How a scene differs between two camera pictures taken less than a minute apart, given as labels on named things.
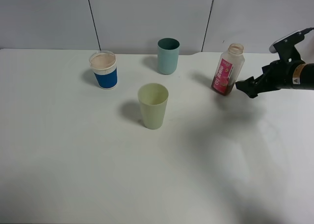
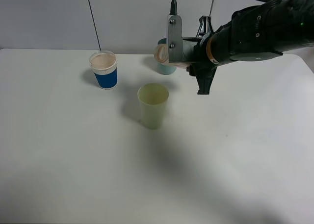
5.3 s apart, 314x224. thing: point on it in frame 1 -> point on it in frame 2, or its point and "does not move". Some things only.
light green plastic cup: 153,97 does not move
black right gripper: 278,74 -> 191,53
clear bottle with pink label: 229,68 -> 161,54
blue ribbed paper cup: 104,64 does not move
